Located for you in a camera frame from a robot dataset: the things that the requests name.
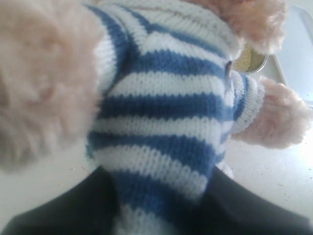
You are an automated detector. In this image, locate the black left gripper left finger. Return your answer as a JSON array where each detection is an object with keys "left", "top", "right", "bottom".
[{"left": 1, "top": 168, "right": 119, "bottom": 235}]

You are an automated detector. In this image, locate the white rectangular plastic tray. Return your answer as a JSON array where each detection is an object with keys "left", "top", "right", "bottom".
[{"left": 263, "top": 5, "right": 313, "bottom": 107}]

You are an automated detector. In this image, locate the tan teddy bear striped sweater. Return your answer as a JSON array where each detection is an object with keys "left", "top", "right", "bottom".
[{"left": 0, "top": 0, "right": 313, "bottom": 235}]

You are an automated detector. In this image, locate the steel bowl of yellow millet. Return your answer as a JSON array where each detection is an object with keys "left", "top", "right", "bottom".
[{"left": 232, "top": 44, "right": 268, "bottom": 74}]

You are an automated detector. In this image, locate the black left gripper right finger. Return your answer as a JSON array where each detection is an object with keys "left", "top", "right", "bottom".
[{"left": 193, "top": 165, "right": 313, "bottom": 235}]

